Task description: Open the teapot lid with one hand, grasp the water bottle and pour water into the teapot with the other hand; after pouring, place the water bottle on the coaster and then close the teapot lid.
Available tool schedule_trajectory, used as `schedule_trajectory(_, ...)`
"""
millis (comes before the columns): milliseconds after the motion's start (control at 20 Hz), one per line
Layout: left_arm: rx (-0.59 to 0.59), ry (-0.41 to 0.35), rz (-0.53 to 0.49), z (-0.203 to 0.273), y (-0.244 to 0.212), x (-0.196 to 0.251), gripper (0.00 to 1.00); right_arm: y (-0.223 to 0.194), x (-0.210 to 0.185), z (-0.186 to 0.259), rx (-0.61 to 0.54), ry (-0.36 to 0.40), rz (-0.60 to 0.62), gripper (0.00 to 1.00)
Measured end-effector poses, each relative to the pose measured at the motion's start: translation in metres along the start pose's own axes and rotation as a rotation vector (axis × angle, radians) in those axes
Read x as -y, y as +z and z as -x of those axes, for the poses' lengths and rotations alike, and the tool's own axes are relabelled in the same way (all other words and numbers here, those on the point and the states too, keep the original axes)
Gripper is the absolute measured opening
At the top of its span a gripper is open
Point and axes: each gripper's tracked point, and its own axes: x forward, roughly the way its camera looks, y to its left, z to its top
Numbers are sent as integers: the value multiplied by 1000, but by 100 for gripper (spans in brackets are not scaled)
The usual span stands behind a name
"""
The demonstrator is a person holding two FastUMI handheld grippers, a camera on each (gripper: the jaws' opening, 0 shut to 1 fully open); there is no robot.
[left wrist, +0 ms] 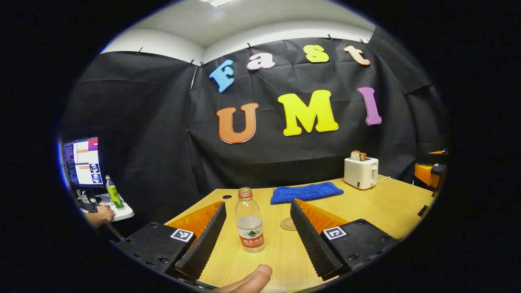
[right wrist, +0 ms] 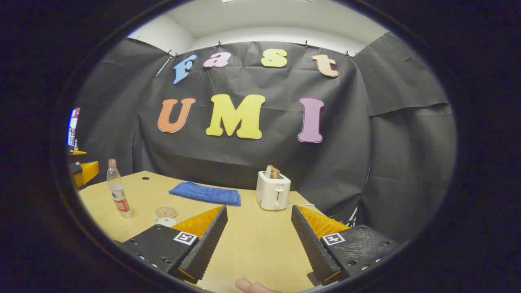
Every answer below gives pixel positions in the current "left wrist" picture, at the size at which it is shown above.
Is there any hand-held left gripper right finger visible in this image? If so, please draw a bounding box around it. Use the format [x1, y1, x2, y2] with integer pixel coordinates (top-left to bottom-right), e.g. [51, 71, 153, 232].
[290, 198, 401, 281]

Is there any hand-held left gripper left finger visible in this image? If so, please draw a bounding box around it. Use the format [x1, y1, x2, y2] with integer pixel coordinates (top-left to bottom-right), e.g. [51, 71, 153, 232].
[110, 201, 228, 285]

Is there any clear plastic water bottle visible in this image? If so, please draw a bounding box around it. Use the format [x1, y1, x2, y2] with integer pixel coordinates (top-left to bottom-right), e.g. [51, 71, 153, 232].
[235, 187, 265, 253]

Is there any green drink bottle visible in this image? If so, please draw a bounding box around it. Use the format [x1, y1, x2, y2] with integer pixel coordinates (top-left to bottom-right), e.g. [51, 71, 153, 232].
[105, 175, 125, 210]

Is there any blue folded towel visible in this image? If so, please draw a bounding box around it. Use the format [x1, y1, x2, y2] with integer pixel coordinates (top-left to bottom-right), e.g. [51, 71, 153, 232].
[270, 181, 344, 205]

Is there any white toaster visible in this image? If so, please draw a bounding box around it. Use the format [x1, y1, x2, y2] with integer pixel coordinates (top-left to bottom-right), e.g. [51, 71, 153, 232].
[344, 157, 379, 190]

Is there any small white side table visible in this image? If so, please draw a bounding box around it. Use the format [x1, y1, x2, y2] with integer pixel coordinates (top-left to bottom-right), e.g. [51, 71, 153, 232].
[79, 193, 135, 222]

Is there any black backdrop cloth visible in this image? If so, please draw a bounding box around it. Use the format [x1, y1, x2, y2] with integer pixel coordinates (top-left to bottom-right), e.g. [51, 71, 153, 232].
[61, 25, 448, 236]

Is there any computer monitor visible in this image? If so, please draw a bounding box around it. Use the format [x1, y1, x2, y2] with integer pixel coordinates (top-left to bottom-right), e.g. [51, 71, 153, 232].
[62, 137, 103, 188]

